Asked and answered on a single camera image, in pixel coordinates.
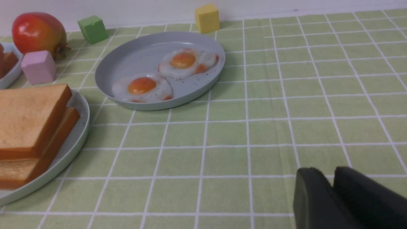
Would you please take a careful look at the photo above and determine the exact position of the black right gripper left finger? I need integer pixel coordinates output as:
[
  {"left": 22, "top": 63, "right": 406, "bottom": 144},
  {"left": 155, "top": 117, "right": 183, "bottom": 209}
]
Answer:
[{"left": 293, "top": 168, "right": 365, "bottom": 229}]

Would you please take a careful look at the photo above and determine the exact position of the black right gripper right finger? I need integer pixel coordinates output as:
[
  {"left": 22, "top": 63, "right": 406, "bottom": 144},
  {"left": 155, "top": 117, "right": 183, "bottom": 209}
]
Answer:
[{"left": 333, "top": 167, "right": 407, "bottom": 229}]

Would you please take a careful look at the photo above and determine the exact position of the green checkered tablecloth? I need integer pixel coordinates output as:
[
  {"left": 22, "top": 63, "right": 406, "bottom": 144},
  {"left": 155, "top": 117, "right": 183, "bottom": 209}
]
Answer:
[{"left": 1, "top": 9, "right": 407, "bottom": 229}]

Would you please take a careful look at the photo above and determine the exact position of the back fried egg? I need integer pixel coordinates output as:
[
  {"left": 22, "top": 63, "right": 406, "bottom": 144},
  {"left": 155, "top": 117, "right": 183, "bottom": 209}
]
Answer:
[{"left": 157, "top": 48, "right": 219, "bottom": 80}]

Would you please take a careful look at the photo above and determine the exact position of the fried egg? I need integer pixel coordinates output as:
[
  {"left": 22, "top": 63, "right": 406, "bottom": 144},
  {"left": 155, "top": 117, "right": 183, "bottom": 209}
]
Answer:
[
  {"left": 157, "top": 48, "right": 219, "bottom": 80},
  {"left": 112, "top": 73, "right": 173, "bottom": 103}
]

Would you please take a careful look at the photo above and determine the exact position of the front fried egg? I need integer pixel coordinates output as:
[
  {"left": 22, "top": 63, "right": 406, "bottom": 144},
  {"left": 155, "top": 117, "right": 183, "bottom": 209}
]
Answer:
[{"left": 112, "top": 73, "right": 173, "bottom": 103}]

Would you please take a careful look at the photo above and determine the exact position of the yellow cube block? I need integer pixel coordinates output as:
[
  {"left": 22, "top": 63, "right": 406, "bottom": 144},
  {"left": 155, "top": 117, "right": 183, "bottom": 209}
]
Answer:
[{"left": 195, "top": 3, "right": 220, "bottom": 34}]

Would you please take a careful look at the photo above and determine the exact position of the blue-grey egg plate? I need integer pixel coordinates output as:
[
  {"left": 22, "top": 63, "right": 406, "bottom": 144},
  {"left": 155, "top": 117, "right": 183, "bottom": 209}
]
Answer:
[{"left": 94, "top": 31, "right": 226, "bottom": 111}]

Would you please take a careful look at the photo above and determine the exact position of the teal empty centre plate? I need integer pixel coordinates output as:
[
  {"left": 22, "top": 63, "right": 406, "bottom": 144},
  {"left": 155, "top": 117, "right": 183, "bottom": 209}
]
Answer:
[{"left": 0, "top": 90, "right": 90, "bottom": 206}]

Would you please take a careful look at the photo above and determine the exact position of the green cube block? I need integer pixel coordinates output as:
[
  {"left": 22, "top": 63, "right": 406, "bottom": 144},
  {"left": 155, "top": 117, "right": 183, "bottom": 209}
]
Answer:
[{"left": 78, "top": 15, "right": 109, "bottom": 45}]

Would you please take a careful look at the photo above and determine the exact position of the pink cube block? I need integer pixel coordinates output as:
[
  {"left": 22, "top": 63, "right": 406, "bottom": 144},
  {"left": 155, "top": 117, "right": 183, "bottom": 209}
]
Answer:
[{"left": 21, "top": 51, "right": 57, "bottom": 85}]

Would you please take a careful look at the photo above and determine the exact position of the blue-grey bread plate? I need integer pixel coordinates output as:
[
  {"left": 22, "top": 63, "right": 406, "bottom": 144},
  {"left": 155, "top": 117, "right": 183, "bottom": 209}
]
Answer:
[{"left": 0, "top": 42, "right": 24, "bottom": 90}]

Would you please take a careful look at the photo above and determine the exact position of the red pomegranate fruit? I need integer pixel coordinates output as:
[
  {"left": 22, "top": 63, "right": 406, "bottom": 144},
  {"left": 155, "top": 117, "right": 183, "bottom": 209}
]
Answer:
[{"left": 12, "top": 12, "right": 71, "bottom": 60}]

